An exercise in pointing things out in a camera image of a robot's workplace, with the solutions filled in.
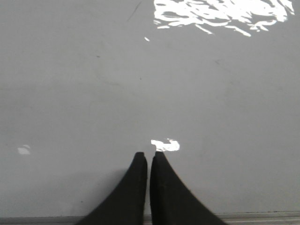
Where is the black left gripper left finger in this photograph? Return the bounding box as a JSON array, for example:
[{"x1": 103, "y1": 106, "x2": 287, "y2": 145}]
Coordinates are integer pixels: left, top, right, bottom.
[{"x1": 77, "y1": 152, "x2": 148, "y2": 225}]

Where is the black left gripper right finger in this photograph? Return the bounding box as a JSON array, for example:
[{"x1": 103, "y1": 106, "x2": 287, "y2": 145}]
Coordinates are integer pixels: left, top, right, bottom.
[{"x1": 150, "y1": 151, "x2": 226, "y2": 225}]

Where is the white whiteboard with aluminium frame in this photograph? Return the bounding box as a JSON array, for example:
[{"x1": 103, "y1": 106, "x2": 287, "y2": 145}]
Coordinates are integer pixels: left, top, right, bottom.
[{"x1": 0, "y1": 0, "x2": 300, "y2": 224}]

